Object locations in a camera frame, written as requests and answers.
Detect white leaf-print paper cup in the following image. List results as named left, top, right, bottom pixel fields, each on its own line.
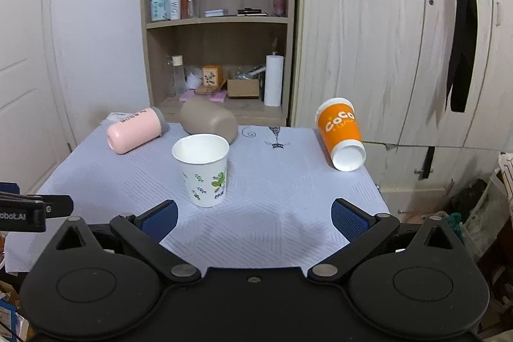
left=171, top=134, right=230, bottom=207

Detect pink tumbler cup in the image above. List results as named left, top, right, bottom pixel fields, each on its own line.
left=106, top=107, right=170, bottom=154

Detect orange Coco paper cup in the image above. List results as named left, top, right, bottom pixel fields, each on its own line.
left=315, top=97, right=366, bottom=172

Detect beige tumbler cup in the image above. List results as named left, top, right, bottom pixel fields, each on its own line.
left=179, top=98, right=238, bottom=144

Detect white door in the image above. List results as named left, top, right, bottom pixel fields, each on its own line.
left=1, top=0, right=77, bottom=193

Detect white patterned tablecloth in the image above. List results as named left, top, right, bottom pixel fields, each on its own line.
left=3, top=119, right=390, bottom=274

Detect clear plastic storage bin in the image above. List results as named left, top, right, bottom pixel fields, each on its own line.
left=462, top=168, right=510, bottom=261

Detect clear bottle beige cap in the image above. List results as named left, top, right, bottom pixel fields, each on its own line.
left=171, top=55, right=187, bottom=97

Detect orange picture box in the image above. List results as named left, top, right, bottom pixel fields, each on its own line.
left=202, top=64, right=224, bottom=88

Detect small cardboard box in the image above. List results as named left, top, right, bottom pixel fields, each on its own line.
left=227, top=79, right=260, bottom=98

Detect white paper towel roll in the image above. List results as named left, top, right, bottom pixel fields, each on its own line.
left=264, top=55, right=284, bottom=107

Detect light wood wardrobe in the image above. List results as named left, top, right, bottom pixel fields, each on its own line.
left=292, top=0, right=512, bottom=214

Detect black ribbon bow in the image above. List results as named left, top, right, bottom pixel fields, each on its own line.
left=445, top=0, right=478, bottom=113

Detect light blue carton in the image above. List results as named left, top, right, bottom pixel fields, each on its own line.
left=149, top=0, right=170, bottom=22

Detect clear red-liquid bottle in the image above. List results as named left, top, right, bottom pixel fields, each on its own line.
left=181, top=0, right=197, bottom=19

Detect pink small bottle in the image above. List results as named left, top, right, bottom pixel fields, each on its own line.
left=272, top=0, right=285, bottom=17

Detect wooden shelf unit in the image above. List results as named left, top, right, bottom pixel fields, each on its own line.
left=141, top=0, right=296, bottom=126

